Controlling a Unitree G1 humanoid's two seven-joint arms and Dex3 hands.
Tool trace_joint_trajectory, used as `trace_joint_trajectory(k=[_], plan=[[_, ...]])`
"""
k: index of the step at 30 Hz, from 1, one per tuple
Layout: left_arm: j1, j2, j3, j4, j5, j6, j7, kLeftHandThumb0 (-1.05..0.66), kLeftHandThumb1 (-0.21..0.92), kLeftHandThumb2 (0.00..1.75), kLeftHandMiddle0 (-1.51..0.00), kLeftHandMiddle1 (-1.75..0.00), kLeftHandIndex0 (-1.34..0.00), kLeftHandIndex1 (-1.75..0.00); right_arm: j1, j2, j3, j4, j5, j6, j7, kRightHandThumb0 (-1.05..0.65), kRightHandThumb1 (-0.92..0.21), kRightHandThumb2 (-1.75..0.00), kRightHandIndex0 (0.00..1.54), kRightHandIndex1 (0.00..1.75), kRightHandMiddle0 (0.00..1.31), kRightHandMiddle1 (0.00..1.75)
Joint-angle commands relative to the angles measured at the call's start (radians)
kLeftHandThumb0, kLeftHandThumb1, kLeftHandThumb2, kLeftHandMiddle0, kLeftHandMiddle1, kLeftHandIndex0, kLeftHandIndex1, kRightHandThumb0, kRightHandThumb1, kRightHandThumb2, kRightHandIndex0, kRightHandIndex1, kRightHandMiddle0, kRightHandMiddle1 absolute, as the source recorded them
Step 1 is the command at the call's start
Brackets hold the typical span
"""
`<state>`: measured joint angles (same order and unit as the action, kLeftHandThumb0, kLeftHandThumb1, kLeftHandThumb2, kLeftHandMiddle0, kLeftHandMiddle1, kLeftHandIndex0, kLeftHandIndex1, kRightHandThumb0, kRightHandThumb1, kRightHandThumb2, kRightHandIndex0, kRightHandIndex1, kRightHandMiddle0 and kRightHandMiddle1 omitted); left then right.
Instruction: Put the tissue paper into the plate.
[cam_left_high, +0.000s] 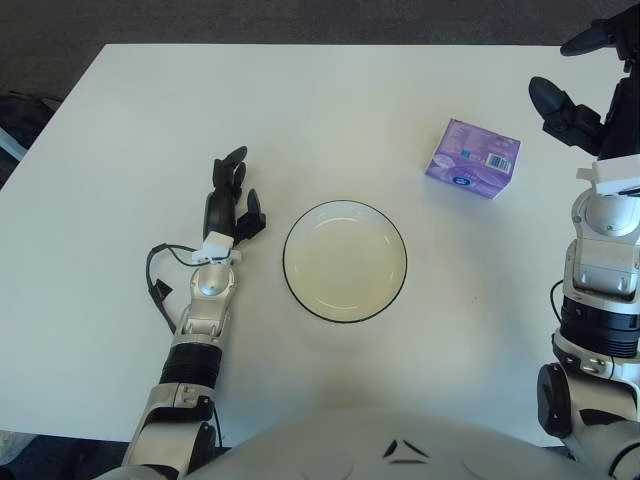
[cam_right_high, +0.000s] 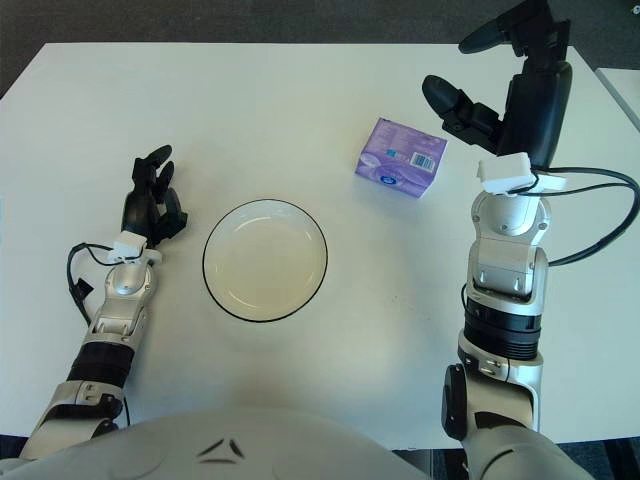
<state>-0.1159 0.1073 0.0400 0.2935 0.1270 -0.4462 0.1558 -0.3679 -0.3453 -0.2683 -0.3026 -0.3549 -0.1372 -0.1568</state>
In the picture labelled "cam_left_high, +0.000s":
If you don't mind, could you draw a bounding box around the grey robot torso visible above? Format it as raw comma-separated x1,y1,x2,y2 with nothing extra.
187,409,596,480

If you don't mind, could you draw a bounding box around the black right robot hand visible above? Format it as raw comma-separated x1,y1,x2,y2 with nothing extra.
528,0,640,161

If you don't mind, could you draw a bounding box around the purple tissue paper pack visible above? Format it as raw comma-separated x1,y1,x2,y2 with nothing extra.
424,117,522,200

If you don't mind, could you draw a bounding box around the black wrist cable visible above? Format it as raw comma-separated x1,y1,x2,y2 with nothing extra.
146,242,211,336
549,279,566,326

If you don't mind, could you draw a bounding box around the white plate with black rim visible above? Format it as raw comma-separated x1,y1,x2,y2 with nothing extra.
281,199,409,324

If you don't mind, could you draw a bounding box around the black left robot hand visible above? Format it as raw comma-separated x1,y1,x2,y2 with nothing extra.
202,145,267,246

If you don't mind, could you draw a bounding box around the pale grey floor object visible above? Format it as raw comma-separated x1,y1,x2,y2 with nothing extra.
0,127,25,162

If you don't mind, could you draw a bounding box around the black bag on floor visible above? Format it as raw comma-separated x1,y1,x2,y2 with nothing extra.
0,91,64,149

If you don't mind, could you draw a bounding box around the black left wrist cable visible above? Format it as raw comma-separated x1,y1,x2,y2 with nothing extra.
146,242,211,336

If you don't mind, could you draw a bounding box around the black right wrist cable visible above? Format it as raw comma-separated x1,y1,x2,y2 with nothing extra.
549,279,566,326

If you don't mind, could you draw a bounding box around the whitish object below table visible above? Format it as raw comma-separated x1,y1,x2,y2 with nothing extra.
0,429,36,464

